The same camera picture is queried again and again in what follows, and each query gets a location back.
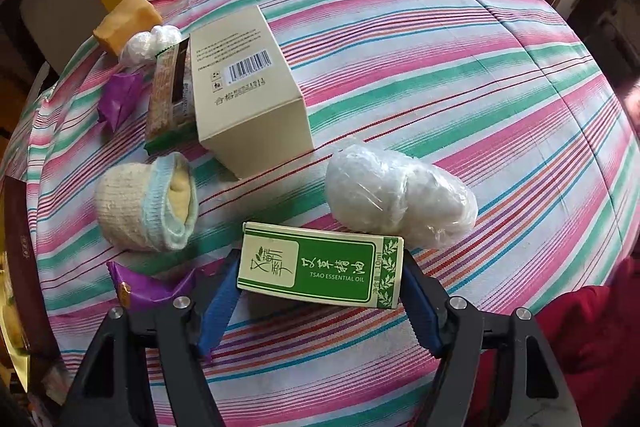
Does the cream sock blue cuff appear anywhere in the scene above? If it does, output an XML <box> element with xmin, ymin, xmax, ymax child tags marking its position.
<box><xmin>95</xmin><ymin>154</ymin><xmax>200</xmax><ymax>253</ymax></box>

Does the green essential oil box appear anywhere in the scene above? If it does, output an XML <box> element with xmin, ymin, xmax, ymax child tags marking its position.
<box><xmin>236</xmin><ymin>222</ymin><xmax>405</xmax><ymax>309</ymax></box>

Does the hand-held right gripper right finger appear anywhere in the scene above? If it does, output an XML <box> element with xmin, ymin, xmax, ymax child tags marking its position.
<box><xmin>400</xmin><ymin>249</ymin><xmax>583</xmax><ymax>427</ymax></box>

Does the purple wrapper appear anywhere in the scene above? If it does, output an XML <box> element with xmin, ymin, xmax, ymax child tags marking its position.
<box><xmin>106</xmin><ymin>259</ymin><xmax>211</xmax><ymax>313</ymax></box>
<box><xmin>97</xmin><ymin>72</ymin><xmax>151</xmax><ymax>132</ymax></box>

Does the orange sponge block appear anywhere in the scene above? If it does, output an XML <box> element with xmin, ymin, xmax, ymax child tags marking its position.
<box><xmin>92</xmin><ymin>0</ymin><xmax>163</xmax><ymax>56</ymax></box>

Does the beige cardboard box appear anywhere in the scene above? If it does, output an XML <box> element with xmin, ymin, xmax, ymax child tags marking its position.
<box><xmin>189</xmin><ymin>5</ymin><xmax>316</xmax><ymax>180</ymax></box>

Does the large white plastic-wrapped bundle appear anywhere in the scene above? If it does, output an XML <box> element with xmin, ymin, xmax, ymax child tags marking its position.
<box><xmin>325</xmin><ymin>144</ymin><xmax>478</xmax><ymax>250</ymax></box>

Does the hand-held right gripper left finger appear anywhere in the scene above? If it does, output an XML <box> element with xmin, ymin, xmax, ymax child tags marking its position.
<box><xmin>59</xmin><ymin>249</ymin><xmax>241</xmax><ymax>427</ymax></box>

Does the small white plastic-wrapped bundle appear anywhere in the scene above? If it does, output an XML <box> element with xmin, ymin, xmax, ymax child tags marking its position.
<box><xmin>121</xmin><ymin>25</ymin><xmax>183</xmax><ymax>65</ymax></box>

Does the rice cracker snack packet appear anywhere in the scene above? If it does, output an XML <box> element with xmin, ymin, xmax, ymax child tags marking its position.
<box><xmin>145</xmin><ymin>38</ymin><xmax>201</xmax><ymax>156</ymax></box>

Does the red cloth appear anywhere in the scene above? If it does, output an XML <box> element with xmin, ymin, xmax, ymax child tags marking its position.
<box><xmin>525</xmin><ymin>257</ymin><xmax>640</xmax><ymax>427</ymax></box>

